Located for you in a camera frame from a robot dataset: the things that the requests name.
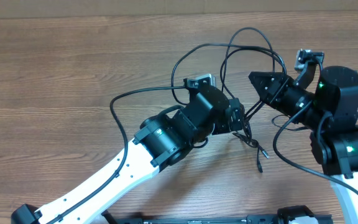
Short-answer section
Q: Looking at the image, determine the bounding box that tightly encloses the black right camera cable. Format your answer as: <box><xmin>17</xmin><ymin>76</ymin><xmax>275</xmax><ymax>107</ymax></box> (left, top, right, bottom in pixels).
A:
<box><xmin>272</xmin><ymin>99</ymin><xmax>358</xmax><ymax>218</ymax></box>

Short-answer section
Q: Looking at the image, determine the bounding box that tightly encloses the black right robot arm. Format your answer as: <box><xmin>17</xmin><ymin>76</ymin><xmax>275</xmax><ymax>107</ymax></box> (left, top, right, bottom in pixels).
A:
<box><xmin>249</xmin><ymin>66</ymin><xmax>358</xmax><ymax>223</ymax></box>

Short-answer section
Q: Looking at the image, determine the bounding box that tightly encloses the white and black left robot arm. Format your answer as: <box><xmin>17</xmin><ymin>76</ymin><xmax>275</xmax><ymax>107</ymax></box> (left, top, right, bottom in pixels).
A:
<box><xmin>11</xmin><ymin>80</ymin><xmax>244</xmax><ymax>223</ymax></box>

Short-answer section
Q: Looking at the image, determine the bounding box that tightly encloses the black USB cable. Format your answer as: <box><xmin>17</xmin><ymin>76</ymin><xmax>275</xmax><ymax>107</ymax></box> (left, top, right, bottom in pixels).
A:
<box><xmin>170</xmin><ymin>26</ymin><xmax>288</xmax><ymax>106</ymax></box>

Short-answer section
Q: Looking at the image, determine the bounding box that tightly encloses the cardboard back panel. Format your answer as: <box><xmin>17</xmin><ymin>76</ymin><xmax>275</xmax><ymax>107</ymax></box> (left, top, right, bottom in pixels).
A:
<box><xmin>0</xmin><ymin>0</ymin><xmax>358</xmax><ymax>19</ymax></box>

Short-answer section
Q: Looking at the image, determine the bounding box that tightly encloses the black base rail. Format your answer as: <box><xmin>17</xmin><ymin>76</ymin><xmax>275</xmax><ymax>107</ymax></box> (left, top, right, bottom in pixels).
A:
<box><xmin>102</xmin><ymin>205</ymin><xmax>334</xmax><ymax>224</ymax></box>

